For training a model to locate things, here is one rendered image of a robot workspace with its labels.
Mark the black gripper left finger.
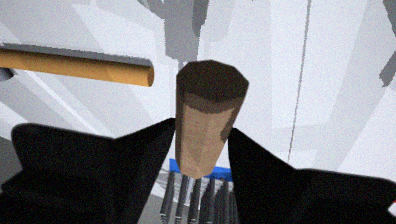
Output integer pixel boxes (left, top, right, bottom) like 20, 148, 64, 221
11, 118, 175, 224

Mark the blue flat strip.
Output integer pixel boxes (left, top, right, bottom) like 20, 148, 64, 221
169, 159, 233, 182

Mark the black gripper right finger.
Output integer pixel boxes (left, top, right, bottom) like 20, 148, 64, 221
228, 127, 396, 224

